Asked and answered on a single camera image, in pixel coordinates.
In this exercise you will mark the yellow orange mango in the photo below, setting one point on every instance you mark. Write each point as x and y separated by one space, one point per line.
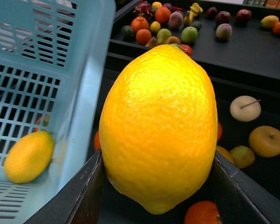
225 153

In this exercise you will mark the golden brown pear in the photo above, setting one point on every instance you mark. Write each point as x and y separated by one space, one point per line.
265 141

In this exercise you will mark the orange persimmon with leaf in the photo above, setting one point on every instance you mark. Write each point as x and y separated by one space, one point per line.
42 121

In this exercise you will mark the white pear far stem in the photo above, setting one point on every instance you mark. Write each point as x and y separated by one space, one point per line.
245 108

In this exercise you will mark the far shelf yellow lemon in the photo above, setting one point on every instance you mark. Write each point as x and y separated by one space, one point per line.
269 21

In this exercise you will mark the small yellow green pear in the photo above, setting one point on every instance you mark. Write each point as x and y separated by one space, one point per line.
243 156

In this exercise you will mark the far shelf green apple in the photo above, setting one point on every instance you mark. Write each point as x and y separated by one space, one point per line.
189 35

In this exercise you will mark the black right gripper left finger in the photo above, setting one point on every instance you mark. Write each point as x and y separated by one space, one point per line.
78 202

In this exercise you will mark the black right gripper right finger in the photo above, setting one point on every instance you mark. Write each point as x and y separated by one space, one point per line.
239 199

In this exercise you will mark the large orange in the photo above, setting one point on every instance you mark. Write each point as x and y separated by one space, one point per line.
96 141

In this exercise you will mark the small orange tangerine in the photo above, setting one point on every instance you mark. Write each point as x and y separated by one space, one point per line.
219 131

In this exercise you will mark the light teal shopping basket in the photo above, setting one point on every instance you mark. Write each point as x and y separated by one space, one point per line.
52 57

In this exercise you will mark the big textured orange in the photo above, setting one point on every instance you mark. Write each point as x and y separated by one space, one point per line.
203 212

